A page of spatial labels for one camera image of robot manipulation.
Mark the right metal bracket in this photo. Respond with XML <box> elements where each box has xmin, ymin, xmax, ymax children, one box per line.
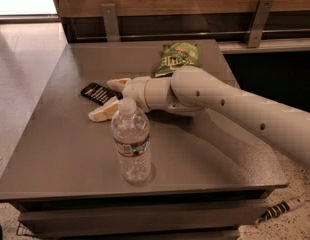
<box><xmin>246</xmin><ymin>0</ymin><xmax>274</xmax><ymax>48</ymax></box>

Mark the green chips bag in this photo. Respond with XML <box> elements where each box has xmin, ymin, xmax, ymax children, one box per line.
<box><xmin>155</xmin><ymin>42</ymin><xmax>201</xmax><ymax>77</ymax></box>

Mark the clear plastic water bottle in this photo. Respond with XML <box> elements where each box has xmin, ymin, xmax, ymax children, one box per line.
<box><xmin>111</xmin><ymin>98</ymin><xmax>151</xmax><ymax>184</ymax></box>

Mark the metal bracket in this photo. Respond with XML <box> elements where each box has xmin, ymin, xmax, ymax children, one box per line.
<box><xmin>102</xmin><ymin>3</ymin><xmax>120</xmax><ymax>42</ymax></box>
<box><xmin>246</xmin><ymin>0</ymin><xmax>274</xmax><ymax>48</ymax></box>

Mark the left metal bracket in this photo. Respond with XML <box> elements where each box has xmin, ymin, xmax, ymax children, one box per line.
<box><xmin>102</xmin><ymin>3</ymin><xmax>120</xmax><ymax>42</ymax></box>

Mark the black rxbar chocolate bar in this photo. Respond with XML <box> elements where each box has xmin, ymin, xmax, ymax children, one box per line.
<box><xmin>81</xmin><ymin>82</ymin><xmax>122</xmax><ymax>105</ymax></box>

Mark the grey table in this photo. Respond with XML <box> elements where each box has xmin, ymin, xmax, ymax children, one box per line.
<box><xmin>0</xmin><ymin>42</ymin><xmax>287</xmax><ymax>240</ymax></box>

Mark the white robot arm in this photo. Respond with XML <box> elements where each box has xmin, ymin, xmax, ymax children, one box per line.
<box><xmin>107</xmin><ymin>66</ymin><xmax>310</xmax><ymax>170</ymax></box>

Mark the black white striped tool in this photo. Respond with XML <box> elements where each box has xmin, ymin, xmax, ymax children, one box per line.
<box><xmin>255</xmin><ymin>197</ymin><xmax>305</xmax><ymax>224</ymax></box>

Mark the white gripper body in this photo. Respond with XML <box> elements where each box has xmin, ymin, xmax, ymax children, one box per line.
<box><xmin>122</xmin><ymin>77</ymin><xmax>173</xmax><ymax>112</ymax></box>

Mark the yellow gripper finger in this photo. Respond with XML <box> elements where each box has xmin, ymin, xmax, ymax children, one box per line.
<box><xmin>88</xmin><ymin>97</ymin><xmax>119</xmax><ymax>122</ymax></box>
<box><xmin>107</xmin><ymin>78</ymin><xmax>131</xmax><ymax>93</ymax></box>

